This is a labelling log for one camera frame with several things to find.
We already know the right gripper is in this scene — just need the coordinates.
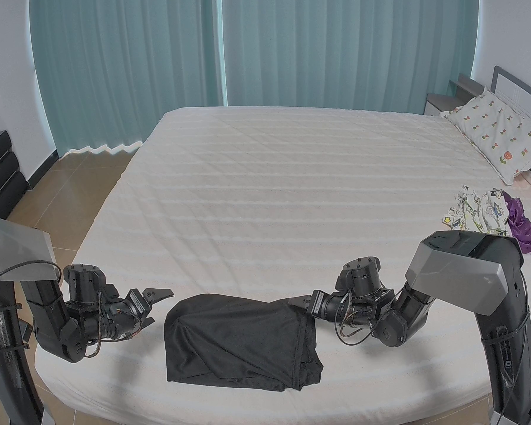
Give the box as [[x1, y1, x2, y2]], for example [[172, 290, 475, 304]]
[[289, 290, 350, 324]]

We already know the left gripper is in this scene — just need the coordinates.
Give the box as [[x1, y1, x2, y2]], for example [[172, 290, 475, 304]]
[[113, 287, 174, 337]]

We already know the black T-shirt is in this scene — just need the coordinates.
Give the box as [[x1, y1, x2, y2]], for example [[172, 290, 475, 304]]
[[164, 294, 325, 392]]

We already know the bed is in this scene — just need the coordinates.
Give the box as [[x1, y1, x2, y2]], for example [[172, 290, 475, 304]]
[[35, 65, 531, 425]]

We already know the white printed pyjama top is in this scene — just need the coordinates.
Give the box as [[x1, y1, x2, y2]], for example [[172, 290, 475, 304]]
[[442, 183, 513, 237]]

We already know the black chest of drawers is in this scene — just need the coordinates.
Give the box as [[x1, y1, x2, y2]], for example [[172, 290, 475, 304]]
[[0, 131, 29, 220]]

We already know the purple garment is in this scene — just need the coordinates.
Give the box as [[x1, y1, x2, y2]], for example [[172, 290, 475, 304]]
[[504, 192, 531, 264]]

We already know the grey bedside table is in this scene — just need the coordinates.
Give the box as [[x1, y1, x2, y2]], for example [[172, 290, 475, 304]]
[[425, 73, 478, 116]]

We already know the blue-green curtain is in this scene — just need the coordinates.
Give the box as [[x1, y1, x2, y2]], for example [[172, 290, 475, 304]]
[[29, 0, 228, 156], [221, 0, 478, 115]]

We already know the white printed pillow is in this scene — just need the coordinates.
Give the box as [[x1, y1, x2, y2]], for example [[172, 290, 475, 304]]
[[440, 88, 531, 186]]

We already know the black cable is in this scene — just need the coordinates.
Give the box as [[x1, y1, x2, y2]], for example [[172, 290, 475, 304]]
[[334, 321, 377, 347], [0, 260, 63, 309], [83, 295, 104, 358]]

